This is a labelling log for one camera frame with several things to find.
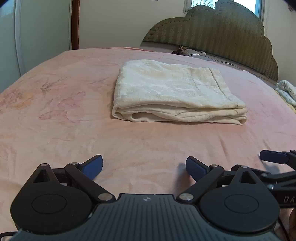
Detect folded clothes pile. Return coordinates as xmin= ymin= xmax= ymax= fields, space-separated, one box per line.
xmin=275 ymin=80 xmax=296 ymax=108

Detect person's right hand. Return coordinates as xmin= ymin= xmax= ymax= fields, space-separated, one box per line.
xmin=288 ymin=208 xmax=296 ymax=241

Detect window with blue frame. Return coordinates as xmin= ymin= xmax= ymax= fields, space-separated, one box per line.
xmin=183 ymin=0 xmax=265 ymax=21

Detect striped pillow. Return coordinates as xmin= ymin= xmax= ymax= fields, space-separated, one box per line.
xmin=172 ymin=46 xmax=254 ymax=71

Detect pink bed blanket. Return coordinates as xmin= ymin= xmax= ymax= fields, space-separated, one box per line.
xmin=1 ymin=48 xmax=295 ymax=232

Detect cream white pants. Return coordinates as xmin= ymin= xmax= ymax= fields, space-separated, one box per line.
xmin=112 ymin=59 xmax=247 ymax=125

